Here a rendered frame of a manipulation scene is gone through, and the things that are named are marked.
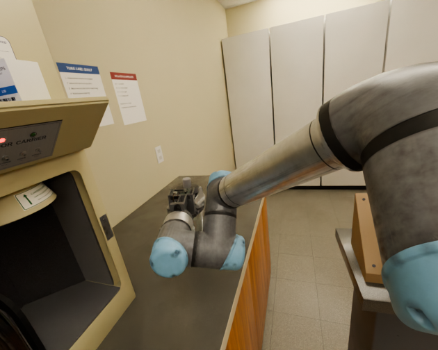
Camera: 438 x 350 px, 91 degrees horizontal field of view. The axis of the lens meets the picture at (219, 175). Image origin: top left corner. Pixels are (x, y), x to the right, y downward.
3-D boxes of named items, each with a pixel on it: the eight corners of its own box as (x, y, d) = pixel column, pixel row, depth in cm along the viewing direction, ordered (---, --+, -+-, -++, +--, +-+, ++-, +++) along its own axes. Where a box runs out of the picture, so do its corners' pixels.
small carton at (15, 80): (-4, 106, 33) (-23, 63, 31) (28, 105, 38) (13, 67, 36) (22, 102, 32) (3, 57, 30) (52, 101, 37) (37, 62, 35)
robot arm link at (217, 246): (247, 217, 48) (197, 211, 47) (245, 272, 43) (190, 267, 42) (240, 223, 55) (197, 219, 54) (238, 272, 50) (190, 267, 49)
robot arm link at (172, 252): (188, 282, 43) (145, 279, 43) (193, 247, 54) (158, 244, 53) (192, 251, 41) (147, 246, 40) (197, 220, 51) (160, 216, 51)
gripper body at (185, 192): (195, 186, 66) (192, 204, 55) (197, 211, 69) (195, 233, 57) (170, 187, 66) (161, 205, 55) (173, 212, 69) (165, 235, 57)
